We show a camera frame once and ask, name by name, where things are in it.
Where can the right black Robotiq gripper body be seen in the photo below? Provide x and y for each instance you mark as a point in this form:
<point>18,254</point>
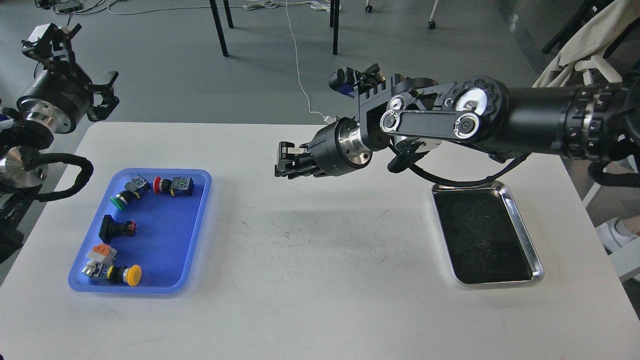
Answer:
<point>337,149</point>

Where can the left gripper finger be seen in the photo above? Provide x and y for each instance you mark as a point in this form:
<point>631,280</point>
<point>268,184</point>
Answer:
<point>51,46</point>
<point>100,112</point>

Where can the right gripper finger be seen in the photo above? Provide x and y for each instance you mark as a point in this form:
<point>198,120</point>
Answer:
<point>289,153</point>
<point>292,169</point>

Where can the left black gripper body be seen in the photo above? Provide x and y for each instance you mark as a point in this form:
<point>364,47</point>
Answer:
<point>58,98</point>

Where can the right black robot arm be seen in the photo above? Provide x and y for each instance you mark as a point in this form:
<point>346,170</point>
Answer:
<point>412,116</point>

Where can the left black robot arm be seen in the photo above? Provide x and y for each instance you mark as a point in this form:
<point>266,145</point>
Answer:
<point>24,167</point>

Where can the white power adapter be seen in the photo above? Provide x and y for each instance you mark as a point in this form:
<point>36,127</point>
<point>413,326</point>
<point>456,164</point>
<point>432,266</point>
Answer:
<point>329,120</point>

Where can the blue plastic tray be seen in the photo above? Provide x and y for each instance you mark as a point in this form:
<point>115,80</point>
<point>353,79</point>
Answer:
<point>164,242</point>

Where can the orange grey contact block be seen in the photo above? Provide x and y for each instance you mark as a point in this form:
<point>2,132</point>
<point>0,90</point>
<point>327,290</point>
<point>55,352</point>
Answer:
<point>103,254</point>

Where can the black table leg right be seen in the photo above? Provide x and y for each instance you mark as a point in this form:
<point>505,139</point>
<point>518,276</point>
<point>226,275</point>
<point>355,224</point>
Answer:
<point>334,9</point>

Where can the black table leg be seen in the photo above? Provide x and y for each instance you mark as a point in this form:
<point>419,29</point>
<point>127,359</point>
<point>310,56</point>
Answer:
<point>218,23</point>
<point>334,9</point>

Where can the black table leg left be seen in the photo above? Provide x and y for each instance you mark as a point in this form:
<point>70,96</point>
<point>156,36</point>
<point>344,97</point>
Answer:
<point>218,23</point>

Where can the silver metal tray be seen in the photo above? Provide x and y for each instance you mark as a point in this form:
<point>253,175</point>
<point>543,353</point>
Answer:
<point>486,240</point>

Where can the beige jacket on chair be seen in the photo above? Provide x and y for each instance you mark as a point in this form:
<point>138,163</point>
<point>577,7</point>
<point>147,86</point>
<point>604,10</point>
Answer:
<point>585,50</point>

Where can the green push button switch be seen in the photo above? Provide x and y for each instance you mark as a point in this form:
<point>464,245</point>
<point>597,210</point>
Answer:
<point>135,188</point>

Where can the red push button switch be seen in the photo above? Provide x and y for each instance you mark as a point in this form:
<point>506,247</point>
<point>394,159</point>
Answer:
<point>175,187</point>

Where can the yellow push button switch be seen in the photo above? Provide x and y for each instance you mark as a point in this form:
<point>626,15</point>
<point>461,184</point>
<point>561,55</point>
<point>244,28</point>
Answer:
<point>114,275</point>

